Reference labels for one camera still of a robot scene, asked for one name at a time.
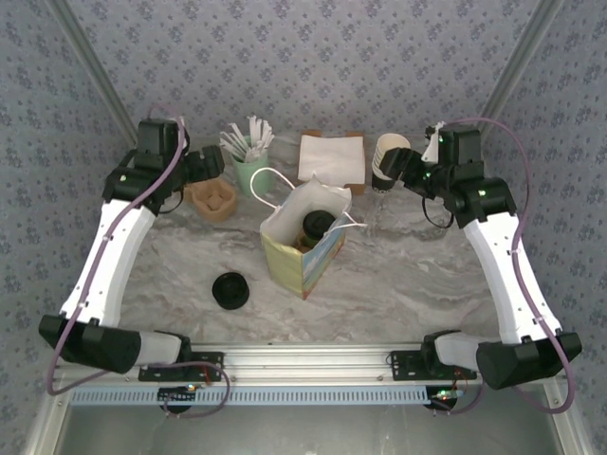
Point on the white paper-wrapped straw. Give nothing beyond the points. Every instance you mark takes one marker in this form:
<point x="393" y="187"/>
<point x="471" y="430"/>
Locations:
<point x="238" y="137"/>
<point x="230" y="142"/>
<point x="253" y="130"/>
<point x="258" y="151"/>
<point x="265" y="135"/>

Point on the black coffee cup lid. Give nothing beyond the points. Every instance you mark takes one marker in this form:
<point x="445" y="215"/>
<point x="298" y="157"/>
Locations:
<point x="318" y="223"/>

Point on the colourful paper gift bag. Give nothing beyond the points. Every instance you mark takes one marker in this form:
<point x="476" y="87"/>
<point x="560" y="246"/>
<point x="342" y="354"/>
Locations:
<point x="284" y="265"/>

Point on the grey metal panel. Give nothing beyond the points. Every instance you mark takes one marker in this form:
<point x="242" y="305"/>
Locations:
<point x="303" y="431"/>

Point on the mint green cup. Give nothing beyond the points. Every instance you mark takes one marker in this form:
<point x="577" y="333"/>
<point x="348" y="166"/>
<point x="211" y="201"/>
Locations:
<point x="244" y="182"/>

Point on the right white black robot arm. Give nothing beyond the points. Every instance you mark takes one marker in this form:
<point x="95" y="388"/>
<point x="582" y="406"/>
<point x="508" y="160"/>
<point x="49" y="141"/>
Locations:
<point x="512" y="284"/>

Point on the olive green paper coffee cup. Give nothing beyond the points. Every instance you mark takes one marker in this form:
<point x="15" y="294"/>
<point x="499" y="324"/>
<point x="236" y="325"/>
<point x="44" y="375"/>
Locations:
<point x="314" y="239"/>

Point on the stack of white paper cups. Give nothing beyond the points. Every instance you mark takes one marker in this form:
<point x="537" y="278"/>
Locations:
<point x="391" y="141"/>

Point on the aluminium frame post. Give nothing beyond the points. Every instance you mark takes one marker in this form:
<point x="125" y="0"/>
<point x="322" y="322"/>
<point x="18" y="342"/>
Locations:
<point x="99" y="71"/>
<point x="510" y="71"/>

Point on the aluminium frame rail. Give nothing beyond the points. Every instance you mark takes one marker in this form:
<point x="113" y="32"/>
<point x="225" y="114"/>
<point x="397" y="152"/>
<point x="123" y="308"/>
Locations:
<point x="303" y="362"/>

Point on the small black controller board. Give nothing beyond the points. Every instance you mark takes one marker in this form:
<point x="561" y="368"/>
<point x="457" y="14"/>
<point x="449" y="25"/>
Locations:
<point x="178" y="394"/>
<point x="443" y="397"/>

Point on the right wrist camera white tag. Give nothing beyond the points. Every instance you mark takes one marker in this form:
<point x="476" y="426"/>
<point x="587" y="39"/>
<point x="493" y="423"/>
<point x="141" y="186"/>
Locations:
<point x="434" y="147"/>

